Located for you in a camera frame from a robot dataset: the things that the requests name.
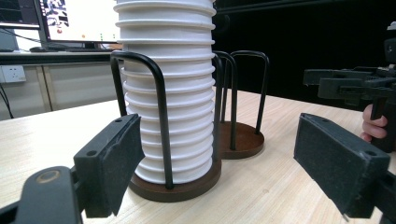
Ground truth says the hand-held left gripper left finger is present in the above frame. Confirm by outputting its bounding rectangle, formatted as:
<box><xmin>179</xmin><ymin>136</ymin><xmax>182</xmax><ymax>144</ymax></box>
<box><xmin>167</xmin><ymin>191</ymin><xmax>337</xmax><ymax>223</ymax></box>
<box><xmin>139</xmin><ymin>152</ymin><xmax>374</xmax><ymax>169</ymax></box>
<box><xmin>73</xmin><ymin>113</ymin><xmax>146</xmax><ymax>218</ymax></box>

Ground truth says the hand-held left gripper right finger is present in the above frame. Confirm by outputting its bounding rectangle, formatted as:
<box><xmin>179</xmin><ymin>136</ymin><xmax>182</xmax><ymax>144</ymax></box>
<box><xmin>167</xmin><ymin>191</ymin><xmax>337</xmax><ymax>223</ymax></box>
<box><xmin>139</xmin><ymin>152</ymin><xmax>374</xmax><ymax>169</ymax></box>
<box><xmin>292</xmin><ymin>112</ymin><xmax>391</xmax><ymax>222</ymax></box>

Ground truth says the stack of white paper cups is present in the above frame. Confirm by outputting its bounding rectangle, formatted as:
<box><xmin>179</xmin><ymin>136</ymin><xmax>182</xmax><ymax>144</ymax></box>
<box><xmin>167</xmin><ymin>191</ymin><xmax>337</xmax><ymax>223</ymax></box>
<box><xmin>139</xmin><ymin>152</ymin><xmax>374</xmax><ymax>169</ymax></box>
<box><xmin>113</xmin><ymin>0</ymin><xmax>217</xmax><ymax>185</ymax></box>

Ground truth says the dark background desk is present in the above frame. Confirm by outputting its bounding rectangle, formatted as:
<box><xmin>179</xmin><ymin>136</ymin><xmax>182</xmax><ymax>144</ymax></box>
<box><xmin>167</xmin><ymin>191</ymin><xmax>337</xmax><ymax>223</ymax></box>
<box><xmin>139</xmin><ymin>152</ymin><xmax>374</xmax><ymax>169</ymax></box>
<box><xmin>0</xmin><ymin>49</ymin><xmax>123</xmax><ymax>66</ymax></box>

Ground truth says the bright computer monitor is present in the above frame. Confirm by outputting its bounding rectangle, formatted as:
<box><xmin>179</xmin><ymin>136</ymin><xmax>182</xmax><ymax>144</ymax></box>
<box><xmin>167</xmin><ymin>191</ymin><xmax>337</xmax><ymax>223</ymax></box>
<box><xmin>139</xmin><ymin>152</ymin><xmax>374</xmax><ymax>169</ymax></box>
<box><xmin>34</xmin><ymin>0</ymin><xmax>123</xmax><ymax>45</ymax></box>

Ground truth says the dark computer monitor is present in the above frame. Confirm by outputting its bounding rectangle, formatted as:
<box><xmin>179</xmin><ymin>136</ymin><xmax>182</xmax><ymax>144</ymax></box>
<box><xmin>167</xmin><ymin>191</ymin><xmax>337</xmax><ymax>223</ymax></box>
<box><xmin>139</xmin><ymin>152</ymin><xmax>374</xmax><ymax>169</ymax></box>
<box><xmin>0</xmin><ymin>0</ymin><xmax>41</xmax><ymax>30</ymax></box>

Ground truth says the black wall socket cable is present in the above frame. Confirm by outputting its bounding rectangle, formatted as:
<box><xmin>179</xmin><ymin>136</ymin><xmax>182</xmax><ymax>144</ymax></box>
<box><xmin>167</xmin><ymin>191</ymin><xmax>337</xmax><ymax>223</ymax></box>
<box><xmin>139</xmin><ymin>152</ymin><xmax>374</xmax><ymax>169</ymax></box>
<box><xmin>0</xmin><ymin>83</ymin><xmax>15</xmax><ymax>120</ymax></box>

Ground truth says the white wall socket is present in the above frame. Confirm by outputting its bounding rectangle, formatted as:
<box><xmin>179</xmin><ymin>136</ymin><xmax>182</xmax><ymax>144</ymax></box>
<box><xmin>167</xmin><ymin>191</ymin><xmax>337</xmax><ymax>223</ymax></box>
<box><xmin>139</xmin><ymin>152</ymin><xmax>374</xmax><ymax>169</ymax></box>
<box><xmin>0</xmin><ymin>64</ymin><xmax>28</xmax><ymax>84</ymax></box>

